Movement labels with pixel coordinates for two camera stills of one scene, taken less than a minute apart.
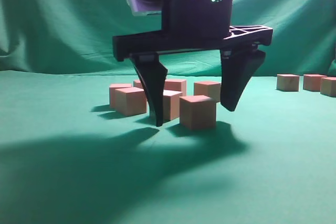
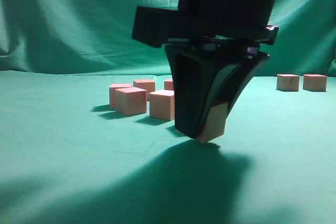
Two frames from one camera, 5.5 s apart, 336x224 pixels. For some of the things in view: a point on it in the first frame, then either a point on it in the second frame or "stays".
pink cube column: x=328 y=86 → x=216 y=122
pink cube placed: x=112 y=86 stays
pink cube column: x=287 y=82 stays
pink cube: x=130 y=101 stays
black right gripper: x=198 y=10 → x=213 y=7
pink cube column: x=312 y=82 stays
